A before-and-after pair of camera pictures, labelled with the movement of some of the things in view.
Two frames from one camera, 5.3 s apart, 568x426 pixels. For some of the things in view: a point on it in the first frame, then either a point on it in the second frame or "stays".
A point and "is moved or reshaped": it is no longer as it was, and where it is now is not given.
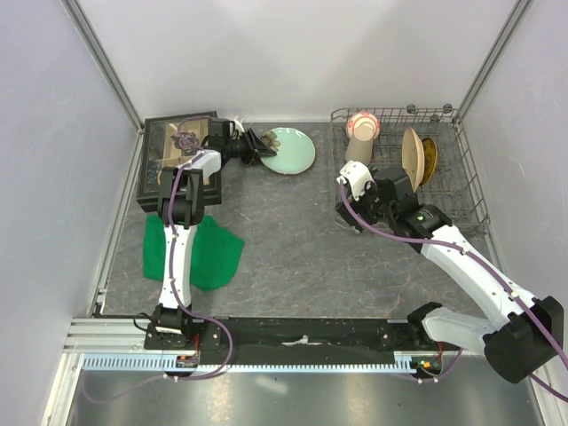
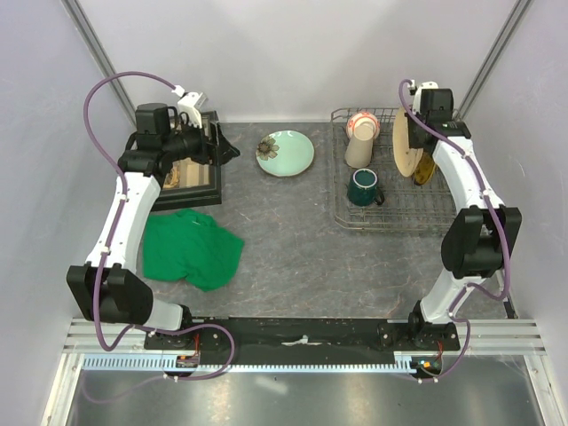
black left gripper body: x=241 y=148 -> x=190 y=143
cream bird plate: x=413 y=157 is moved or reshaped
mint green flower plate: x=295 y=153 stays
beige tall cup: x=359 y=147 stays
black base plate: x=296 y=337 stays
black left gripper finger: x=261 y=152 -> x=225 y=150
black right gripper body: x=372 y=209 -> x=414 y=132
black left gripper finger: x=259 y=145 -> x=223 y=141
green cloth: x=216 y=256 stays
